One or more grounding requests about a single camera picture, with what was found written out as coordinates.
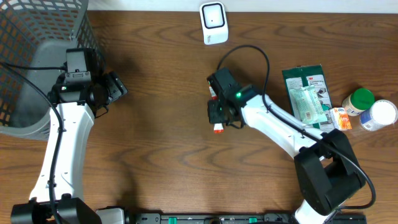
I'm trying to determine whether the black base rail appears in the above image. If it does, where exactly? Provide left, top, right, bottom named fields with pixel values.
left=133, top=212, right=368, bottom=224

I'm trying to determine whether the green white package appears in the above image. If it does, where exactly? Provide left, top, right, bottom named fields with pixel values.
left=282, top=65, right=335, bottom=133

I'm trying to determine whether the green lid jar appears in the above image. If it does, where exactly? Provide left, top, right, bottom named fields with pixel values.
left=342, top=88, right=375, bottom=116

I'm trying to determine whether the white barcode scanner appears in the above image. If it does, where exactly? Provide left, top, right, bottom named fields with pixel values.
left=199, top=1, right=229, bottom=45

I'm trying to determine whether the pale green wipes packet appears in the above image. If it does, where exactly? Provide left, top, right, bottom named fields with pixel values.
left=289, top=85, right=328, bottom=125

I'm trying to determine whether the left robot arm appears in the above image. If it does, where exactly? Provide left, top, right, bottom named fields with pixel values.
left=11, top=48, right=133, bottom=223

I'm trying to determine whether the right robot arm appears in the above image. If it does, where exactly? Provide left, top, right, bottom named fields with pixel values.
left=207, top=68, right=376, bottom=223

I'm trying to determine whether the red white small packet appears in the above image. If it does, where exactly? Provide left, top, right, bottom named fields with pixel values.
left=207, top=85, right=224, bottom=134

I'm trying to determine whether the grey plastic mesh basket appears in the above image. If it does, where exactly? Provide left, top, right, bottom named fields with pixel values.
left=1, top=0, right=105, bottom=141

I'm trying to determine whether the orange small box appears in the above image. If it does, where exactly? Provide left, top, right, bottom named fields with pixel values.
left=329, top=107, right=352, bottom=131

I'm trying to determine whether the white jar blue label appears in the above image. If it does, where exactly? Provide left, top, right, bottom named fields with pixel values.
left=360, top=100, right=397, bottom=131

